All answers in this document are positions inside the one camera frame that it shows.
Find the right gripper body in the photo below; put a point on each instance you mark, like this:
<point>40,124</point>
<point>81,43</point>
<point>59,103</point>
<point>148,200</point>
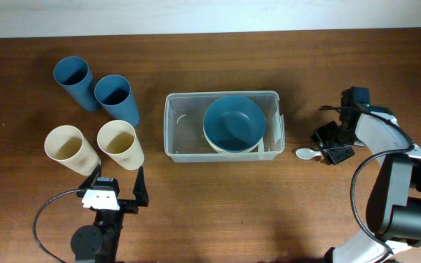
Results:
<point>334,142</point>

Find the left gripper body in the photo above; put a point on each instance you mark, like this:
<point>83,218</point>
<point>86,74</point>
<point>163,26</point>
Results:
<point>128,205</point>

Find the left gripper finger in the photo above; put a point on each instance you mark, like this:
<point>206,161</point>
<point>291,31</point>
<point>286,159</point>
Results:
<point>91,179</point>
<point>140,190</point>

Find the white plastic spoon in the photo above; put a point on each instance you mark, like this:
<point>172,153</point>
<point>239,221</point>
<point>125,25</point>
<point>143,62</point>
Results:
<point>307,153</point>

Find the cream bowl front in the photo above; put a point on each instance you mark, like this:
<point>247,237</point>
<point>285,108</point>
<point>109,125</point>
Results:
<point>230,143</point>

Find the cream bowl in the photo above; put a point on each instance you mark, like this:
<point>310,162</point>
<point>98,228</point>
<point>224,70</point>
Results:
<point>230,143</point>
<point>221,150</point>

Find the white plastic fork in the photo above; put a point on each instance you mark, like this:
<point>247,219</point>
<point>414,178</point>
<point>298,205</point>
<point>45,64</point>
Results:
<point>261,150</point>

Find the blue bowl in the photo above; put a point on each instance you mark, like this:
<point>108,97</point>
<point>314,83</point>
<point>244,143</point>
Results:
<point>234,124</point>

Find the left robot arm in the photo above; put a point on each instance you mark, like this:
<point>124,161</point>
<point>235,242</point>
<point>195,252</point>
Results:
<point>98,242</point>

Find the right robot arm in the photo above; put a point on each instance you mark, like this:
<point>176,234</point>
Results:
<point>393,212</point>

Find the clear plastic container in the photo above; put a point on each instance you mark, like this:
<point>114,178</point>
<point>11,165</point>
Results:
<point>184,140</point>

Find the cream cup left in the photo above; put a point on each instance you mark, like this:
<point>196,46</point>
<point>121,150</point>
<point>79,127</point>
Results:
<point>67,145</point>

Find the cream cup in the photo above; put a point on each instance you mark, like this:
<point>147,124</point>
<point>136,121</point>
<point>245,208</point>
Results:
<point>67,145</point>
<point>119,141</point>

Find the cream cup right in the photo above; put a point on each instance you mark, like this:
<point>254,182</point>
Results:
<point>119,141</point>

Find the blue cup right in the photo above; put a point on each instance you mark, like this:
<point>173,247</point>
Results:
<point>115,94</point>

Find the blue cup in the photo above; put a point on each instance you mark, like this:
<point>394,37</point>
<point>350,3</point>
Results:
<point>74,75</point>
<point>115,94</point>

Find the blue cup rear left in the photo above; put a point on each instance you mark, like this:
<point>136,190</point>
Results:
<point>74,75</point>

